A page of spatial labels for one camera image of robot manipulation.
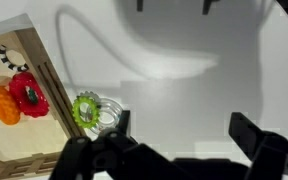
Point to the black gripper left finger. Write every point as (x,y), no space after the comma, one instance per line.
(81,157)

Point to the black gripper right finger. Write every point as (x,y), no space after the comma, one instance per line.
(267,151)

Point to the wooden slatted tray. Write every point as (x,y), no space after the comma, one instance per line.
(35,111)

